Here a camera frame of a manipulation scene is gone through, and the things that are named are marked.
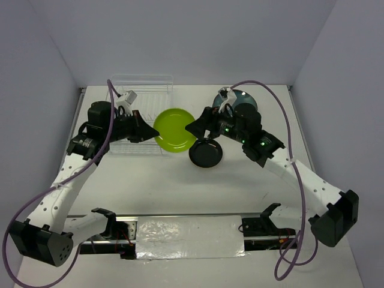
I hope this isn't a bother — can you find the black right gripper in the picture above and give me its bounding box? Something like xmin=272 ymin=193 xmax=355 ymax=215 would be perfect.
xmin=185 ymin=104 xmax=247 ymax=144

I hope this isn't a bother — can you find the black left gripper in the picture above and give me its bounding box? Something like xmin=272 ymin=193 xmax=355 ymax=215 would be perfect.
xmin=104 ymin=109 xmax=158 ymax=143

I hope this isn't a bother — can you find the black plate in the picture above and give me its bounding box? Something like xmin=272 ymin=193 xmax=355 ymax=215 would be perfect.
xmin=188 ymin=138 xmax=223 ymax=169

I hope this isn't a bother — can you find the lime green plate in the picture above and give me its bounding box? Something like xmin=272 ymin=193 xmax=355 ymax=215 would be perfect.
xmin=153 ymin=108 xmax=196 ymax=153

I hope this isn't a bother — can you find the dark green plate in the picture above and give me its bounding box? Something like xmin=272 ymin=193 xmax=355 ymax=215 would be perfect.
xmin=212 ymin=89 xmax=258 ymax=110

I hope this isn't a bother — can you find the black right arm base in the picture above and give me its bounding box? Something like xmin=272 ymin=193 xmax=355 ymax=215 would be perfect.
xmin=238 ymin=216 xmax=296 ymax=251

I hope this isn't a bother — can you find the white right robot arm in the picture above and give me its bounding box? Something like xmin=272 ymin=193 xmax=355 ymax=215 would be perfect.
xmin=185 ymin=103 xmax=359 ymax=247

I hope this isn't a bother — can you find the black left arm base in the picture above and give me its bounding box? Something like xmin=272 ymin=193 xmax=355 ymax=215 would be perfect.
xmin=80 ymin=216 xmax=139 ymax=260

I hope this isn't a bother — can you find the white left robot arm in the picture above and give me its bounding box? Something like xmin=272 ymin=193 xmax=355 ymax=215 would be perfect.
xmin=10 ymin=101 xmax=159 ymax=267

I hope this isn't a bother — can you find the silver foil sheet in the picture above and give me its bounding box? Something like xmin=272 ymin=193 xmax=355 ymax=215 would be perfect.
xmin=136 ymin=215 xmax=245 ymax=260

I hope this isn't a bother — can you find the clear wire dish rack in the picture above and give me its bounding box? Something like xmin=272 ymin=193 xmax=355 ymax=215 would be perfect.
xmin=106 ymin=73 xmax=175 ymax=157

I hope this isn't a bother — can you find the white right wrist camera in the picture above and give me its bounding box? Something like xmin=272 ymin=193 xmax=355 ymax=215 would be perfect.
xmin=218 ymin=87 xmax=237 ymax=113

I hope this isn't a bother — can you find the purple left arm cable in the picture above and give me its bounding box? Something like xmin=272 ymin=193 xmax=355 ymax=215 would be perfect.
xmin=1 ymin=79 xmax=125 ymax=288

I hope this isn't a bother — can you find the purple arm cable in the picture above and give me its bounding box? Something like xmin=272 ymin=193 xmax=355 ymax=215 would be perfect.
xmin=227 ymin=80 xmax=319 ymax=281
xmin=1 ymin=79 xmax=125 ymax=288

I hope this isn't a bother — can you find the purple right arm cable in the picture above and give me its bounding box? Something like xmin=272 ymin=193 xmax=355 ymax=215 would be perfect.
xmin=227 ymin=80 xmax=319 ymax=281

